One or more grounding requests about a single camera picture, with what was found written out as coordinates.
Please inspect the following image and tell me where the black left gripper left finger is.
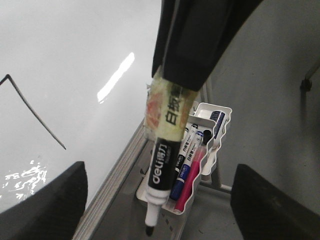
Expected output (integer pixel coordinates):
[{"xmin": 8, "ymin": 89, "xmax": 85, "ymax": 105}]
[{"xmin": 0, "ymin": 161, "xmax": 88, "ymax": 240}]

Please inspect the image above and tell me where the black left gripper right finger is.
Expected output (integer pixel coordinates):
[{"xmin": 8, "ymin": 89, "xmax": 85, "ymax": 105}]
[{"xmin": 230, "ymin": 164, "xmax": 320, "ymax": 240}]

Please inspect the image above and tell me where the black whiteboard marker with tape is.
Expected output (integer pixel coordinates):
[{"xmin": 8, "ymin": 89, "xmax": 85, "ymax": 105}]
[{"xmin": 144, "ymin": 66, "xmax": 198, "ymax": 237}]

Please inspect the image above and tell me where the blue capped whiteboard marker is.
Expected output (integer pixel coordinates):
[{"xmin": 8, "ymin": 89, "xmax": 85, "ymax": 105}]
[{"xmin": 169, "ymin": 130, "xmax": 204, "ymax": 201}]

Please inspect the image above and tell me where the white whiteboard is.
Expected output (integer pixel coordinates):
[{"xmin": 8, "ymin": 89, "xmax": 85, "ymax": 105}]
[{"xmin": 0, "ymin": 0, "xmax": 161, "ymax": 211}]

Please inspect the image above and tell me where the pink marker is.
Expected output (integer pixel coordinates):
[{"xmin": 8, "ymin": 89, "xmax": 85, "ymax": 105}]
[{"xmin": 174, "ymin": 145, "xmax": 207, "ymax": 213}]

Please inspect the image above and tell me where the black eraser in tray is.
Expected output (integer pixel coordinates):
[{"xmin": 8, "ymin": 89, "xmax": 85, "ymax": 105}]
[{"xmin": 202, "ymin": 129, "xmax": 212, "ymax": 146}]

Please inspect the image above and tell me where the black capped marker middle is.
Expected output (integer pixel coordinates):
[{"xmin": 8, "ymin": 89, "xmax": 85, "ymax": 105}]
[{"xmin": 185, "ymin": 123, "xmax": 198, "ymax": 156}]

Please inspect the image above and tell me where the black capped marker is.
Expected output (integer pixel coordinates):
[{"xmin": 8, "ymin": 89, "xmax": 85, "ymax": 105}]
[
  {"xmin": 175, "ymin": 127, "xmax": 192, "ymax": 174},
  {"xmin": 185, "ymin": 123, "xmax": 198, "ymax": 156}
]

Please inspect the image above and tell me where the black capped marker upper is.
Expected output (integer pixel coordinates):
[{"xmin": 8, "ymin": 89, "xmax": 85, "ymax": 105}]
[{"xmin": 175, "ymin": 127, "xmax": 192, "ymax": 174}]

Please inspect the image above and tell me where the white plastic marker tray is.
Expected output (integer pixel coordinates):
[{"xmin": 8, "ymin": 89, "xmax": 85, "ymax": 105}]
[{"xmin": 146, "ymin": 102, "xmax": 232, "ymax": 220}]

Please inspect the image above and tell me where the grey aluminium whiteboard frame rail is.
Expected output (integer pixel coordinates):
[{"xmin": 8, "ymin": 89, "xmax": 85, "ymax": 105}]
[{"xmin": 73, "ymin": 122, "xmax": 148, "ymax": 240}]

